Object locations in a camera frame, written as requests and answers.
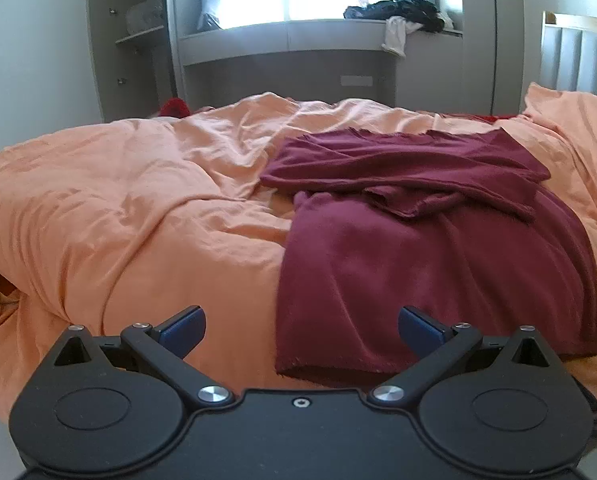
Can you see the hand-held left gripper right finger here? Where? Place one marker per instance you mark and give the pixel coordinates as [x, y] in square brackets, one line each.
[418, 330]

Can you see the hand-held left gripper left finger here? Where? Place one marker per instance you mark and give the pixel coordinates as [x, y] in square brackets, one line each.
[183, 327]

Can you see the maroon shirt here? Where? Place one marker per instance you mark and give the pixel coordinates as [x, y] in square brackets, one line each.
[408, 260]

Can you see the pile of dark clothes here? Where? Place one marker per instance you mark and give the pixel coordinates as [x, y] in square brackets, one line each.
[403, 10]

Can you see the orange duvet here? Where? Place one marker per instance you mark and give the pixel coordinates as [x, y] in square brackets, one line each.
[128, 220]

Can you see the red plush item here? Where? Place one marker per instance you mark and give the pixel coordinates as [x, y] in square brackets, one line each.
[174, 107]

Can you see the open grey cabinet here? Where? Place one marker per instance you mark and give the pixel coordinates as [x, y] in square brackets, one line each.
[128, 75]

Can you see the grey window bench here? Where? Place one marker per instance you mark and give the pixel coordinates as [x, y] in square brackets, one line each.
[288, 60]

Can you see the white hanging cloth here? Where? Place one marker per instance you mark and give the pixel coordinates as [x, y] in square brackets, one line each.
[396, 35]

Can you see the grey wardrobe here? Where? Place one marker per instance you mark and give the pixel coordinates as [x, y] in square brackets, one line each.
[493, 35]

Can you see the grey padded headboard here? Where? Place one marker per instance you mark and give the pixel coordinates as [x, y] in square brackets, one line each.
[578, 55]

